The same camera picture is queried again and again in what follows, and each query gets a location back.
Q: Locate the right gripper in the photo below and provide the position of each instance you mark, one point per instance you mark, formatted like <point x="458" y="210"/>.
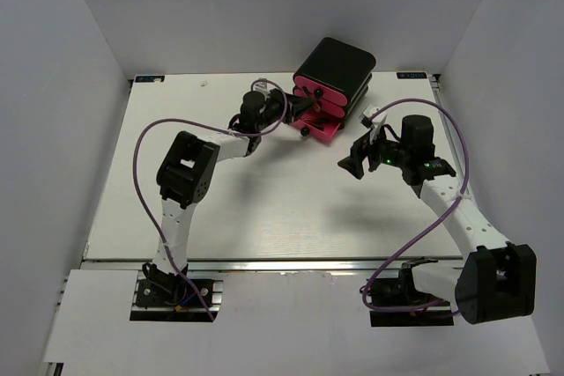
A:
<point x="353" y="163"/>

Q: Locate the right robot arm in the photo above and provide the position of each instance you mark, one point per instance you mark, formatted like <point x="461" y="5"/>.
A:
<point x="498" y="278"/>

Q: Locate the left blue corner label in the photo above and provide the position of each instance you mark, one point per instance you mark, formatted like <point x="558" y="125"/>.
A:
<point x="148" y="79"/>

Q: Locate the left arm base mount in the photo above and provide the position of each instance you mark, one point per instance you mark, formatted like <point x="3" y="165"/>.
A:
<point x="165" y="297"/>

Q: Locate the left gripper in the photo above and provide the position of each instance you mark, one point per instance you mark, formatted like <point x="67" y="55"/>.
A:
<point x="296" y="106"/>

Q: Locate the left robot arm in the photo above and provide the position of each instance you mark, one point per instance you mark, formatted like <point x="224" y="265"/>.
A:
<point x="185" y="174"/>

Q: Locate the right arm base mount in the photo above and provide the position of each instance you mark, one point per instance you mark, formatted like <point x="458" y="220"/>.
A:
<point x="398" y="291"/>

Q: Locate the blue corner label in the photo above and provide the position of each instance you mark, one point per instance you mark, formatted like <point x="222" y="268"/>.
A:
<point x="148" y="79"/>
<point x="411" y="75"/>

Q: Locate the black pink drawer organizer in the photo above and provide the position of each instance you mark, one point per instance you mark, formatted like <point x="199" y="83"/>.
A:
<point x="336" y="75"/>

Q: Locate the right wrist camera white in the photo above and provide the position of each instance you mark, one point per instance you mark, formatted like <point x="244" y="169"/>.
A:
<point x="373" y="118"/>

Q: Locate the right blue corner label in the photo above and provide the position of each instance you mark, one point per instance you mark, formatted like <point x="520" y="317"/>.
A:
<point x="411" y="75"/>

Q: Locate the horizontal lip gloss tube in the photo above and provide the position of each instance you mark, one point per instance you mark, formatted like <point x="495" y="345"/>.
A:
<point x="317" y="123"/>

